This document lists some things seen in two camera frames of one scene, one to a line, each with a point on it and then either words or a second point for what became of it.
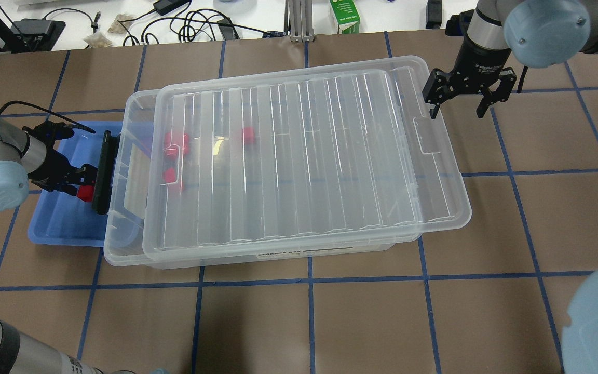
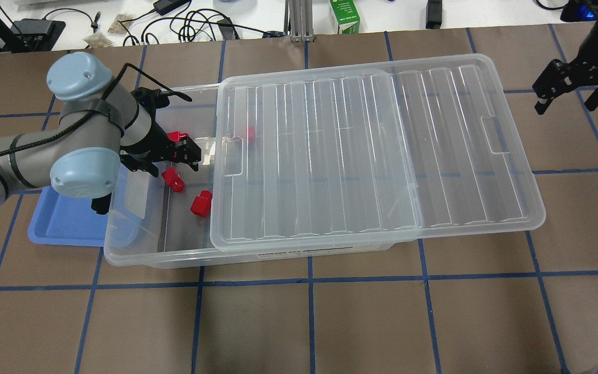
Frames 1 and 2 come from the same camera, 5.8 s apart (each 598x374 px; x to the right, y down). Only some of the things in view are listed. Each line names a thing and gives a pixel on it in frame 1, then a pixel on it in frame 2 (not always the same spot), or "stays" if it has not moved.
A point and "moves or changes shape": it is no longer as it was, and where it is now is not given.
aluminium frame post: [298, 21] stays
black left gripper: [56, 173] → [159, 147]
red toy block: [85, 192] moves or changes shape
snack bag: [121, 24] stays
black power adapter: [164, 7] stays
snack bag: [97, 40] stays
